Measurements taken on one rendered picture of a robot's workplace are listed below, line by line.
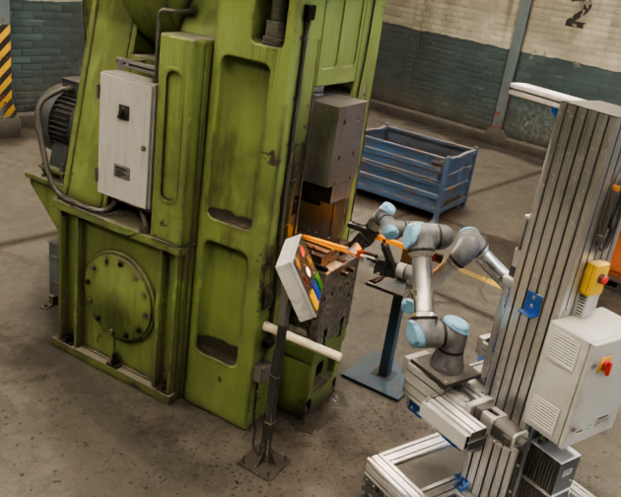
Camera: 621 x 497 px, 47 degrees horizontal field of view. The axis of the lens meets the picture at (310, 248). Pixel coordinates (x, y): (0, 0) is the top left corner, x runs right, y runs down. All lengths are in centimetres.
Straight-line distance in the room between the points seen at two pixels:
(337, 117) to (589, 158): 121
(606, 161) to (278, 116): 141
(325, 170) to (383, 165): 421
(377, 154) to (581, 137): 502
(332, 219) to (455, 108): 814
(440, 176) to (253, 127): 419
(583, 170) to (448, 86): 929
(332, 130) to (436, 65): 878
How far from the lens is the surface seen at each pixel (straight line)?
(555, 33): 1128
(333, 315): 393
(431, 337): 308
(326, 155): 349
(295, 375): 403
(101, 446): 388
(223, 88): 351
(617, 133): 279
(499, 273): 357
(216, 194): 364
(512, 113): 1156
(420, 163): 750
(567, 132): 287
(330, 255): 378
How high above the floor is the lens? 242
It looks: 22 degrees down
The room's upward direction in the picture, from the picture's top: 8 degrees clockwise
